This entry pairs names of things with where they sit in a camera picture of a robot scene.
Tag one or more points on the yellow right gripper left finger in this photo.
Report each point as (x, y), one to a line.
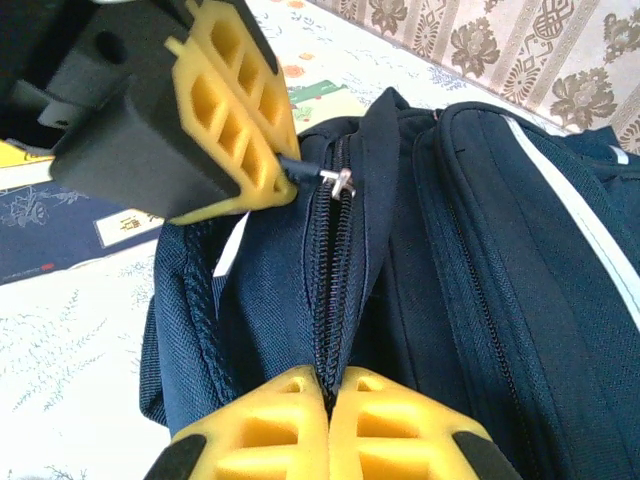
(260, 440)

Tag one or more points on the yellow paperback book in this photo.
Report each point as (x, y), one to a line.
(12, 152)

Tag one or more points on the floral tablecloth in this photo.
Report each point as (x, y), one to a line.
(75, 350)

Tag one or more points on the green notebook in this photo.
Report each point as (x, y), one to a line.
(320, 95)

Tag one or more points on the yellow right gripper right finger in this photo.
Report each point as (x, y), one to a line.
(400, 440)

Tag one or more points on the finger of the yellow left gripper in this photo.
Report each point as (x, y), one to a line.
(150, 160)
(240, 50)

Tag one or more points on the navy book with yellow label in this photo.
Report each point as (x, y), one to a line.
(50, 235)

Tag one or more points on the navy blue backpack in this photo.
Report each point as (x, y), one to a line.
(450, 275)

